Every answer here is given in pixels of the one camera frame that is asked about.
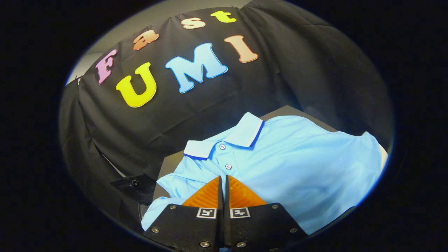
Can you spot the dark washing machine lid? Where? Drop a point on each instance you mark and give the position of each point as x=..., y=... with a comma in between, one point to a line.
x=134, y=185

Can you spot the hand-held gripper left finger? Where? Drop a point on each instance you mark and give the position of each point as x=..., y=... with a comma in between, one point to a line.
x=196, y=231

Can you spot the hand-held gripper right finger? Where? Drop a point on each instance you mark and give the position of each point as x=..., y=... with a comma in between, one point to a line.
x=255, y=227

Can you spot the beige cabinet with black top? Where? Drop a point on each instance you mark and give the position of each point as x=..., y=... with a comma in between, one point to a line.
x=171, y=162

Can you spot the light blue polo shirt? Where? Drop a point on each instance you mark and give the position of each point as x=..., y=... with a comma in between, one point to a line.
x=297, y=157

